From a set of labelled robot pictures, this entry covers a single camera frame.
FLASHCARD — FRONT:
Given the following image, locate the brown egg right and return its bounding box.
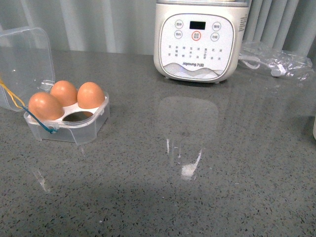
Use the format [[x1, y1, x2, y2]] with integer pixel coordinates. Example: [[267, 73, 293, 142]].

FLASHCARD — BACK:
[[77, 82, 105, 109]]

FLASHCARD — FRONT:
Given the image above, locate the brown egg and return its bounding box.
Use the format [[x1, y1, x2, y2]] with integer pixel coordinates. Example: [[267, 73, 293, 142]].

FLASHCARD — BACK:
[[29, 92, 64, 120], [50, 80, 77, 107], [77, 82, 105, 109]]

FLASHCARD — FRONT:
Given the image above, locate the brown egg back middle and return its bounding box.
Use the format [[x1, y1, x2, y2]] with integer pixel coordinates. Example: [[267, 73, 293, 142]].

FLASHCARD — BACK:
[[50, 80, 77, 107]]

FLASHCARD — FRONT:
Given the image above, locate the brown egg front left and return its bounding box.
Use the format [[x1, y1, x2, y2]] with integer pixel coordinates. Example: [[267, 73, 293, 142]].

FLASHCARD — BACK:
[[29, 92, 64, 120]]

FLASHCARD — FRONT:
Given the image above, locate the clear plastic egg box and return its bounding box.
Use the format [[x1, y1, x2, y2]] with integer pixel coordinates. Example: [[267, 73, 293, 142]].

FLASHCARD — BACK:
[[0, 27, 110, 145]]

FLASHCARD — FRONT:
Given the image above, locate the white Joyoung cooker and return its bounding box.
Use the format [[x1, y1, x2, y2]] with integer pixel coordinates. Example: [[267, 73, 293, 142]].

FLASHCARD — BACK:
[[154, 0, 251, 83]]

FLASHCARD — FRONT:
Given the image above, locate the blue rubber band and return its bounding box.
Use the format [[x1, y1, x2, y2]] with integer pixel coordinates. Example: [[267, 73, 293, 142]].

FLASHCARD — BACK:
[[22, 106, 58, 134]]

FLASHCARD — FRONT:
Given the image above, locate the clear plastic bag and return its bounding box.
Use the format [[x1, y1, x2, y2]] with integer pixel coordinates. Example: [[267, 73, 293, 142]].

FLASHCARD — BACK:
[[238, 41, 316, 81]]

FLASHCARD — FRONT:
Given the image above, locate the white power cable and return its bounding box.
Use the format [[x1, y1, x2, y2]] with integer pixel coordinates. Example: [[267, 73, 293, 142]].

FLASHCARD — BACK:
[[237, 54, 287, 78]]

